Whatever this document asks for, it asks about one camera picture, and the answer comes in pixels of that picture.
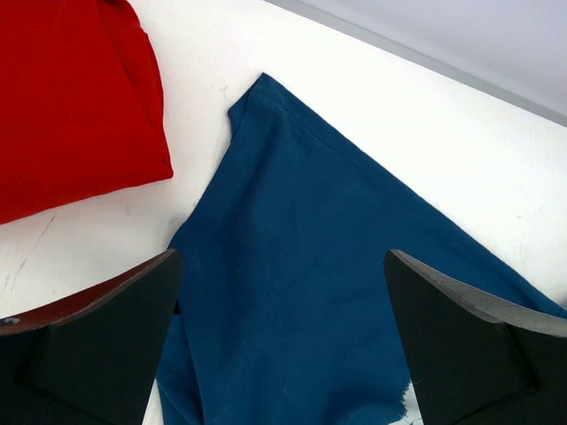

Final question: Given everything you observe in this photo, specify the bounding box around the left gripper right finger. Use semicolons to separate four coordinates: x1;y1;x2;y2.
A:
384;250;566;424

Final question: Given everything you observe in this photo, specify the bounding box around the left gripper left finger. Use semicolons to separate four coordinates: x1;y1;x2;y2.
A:
1;250;183;424

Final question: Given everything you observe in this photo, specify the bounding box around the blue t shirt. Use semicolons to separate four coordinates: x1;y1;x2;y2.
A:
157;74;566;424

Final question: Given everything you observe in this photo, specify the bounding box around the folded red t shirt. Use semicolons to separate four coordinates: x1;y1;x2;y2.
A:
1;1;174;223

